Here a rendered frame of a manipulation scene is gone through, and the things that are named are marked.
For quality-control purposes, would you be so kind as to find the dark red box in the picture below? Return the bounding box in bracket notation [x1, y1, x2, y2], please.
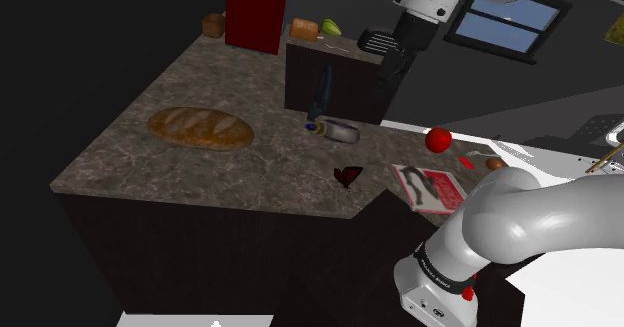
[224, 0, 288, 56]

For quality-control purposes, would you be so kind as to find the yellow-green wall picture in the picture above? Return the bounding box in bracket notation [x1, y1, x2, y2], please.
[603, 15, 624, 48]

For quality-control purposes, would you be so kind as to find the small orange bread loaf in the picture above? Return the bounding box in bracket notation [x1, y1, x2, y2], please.
[288, 17, 321, 43]

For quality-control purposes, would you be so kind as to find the window with dark frame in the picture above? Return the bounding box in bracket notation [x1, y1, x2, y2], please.
[442, 0, 573, 66]

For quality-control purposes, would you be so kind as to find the red and white book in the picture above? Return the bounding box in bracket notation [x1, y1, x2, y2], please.
[391, 164, 468, 217]

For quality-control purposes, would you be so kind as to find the red apple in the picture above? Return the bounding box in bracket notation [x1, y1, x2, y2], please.
[424, 126, 454, 155]

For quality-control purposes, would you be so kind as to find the green leafy vegetable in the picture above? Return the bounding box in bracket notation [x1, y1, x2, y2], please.
[319, 18, 343, 38]

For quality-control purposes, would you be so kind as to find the grey cylinder with blue end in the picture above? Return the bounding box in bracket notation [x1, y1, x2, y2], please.
[303, 119, 361, 145]

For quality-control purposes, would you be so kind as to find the black ribbed appliance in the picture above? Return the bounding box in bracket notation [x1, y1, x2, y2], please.
[357, 26, 402, 58]

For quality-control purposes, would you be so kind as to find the wooden stick utensil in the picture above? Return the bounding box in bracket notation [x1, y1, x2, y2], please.
[584, 142, 624, 175]

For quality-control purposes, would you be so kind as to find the dark red butterfly-shaped object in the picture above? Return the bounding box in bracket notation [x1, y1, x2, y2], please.
[333, 165, 365, 190]

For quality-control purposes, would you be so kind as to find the small dark brown bread loaf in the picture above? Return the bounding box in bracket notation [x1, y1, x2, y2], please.
[201, 12, 227, 40]

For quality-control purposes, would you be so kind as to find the dark kitchen counter cabinet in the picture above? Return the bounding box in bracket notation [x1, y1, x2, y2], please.
[52, 43, 442, 327]

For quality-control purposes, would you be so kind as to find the large brown bread loaf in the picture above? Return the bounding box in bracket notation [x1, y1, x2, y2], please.
[147, 106, 256, 152]

